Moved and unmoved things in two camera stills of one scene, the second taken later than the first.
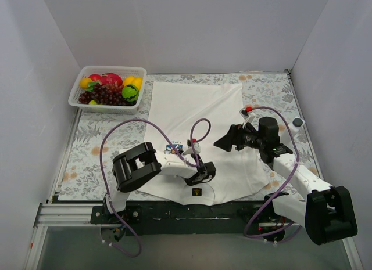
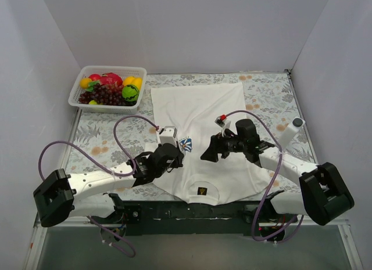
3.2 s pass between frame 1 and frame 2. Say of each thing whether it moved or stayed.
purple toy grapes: stayed
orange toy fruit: stayed
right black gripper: moved
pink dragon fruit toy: stayed
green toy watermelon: stayed
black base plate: stayed
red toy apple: stayed
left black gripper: moved
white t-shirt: moved
